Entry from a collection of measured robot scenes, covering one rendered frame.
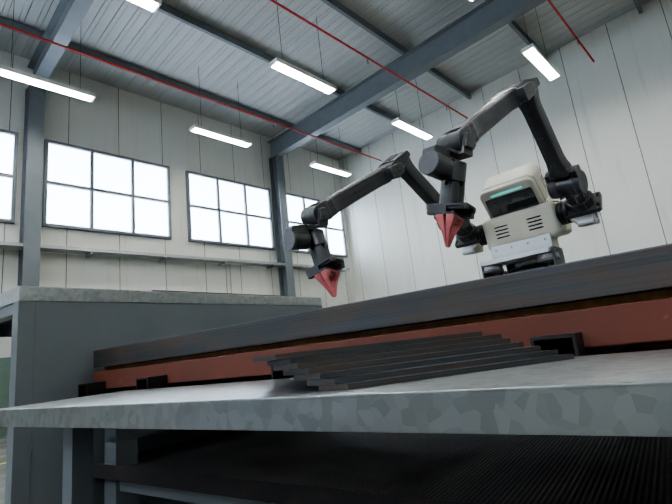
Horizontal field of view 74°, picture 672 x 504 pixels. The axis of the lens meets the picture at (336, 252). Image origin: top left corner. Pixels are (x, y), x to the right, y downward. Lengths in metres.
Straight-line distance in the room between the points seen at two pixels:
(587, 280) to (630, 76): 11.47
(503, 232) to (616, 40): 10.82
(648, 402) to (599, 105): 11.72
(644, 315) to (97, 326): 1.36
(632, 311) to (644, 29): 11.86
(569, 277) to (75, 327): 1.29
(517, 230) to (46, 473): 1.65
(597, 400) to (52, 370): 1.35
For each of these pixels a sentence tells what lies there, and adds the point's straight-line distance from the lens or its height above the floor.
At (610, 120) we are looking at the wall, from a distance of 11.82.
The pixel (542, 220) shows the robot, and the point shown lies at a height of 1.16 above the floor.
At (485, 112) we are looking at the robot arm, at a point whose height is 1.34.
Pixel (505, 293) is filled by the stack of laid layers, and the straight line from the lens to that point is 0.66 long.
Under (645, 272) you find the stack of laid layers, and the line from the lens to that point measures 0.64.
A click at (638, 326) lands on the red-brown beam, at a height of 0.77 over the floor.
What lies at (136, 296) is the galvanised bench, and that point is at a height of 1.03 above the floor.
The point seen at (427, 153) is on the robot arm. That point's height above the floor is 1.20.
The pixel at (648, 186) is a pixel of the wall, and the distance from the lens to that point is 11.30.
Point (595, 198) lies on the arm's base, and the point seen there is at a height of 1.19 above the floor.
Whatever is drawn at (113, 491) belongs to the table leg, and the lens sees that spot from 1.44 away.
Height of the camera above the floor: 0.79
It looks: 12 degrees up
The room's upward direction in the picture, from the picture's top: 7 degrees counter-clockwise
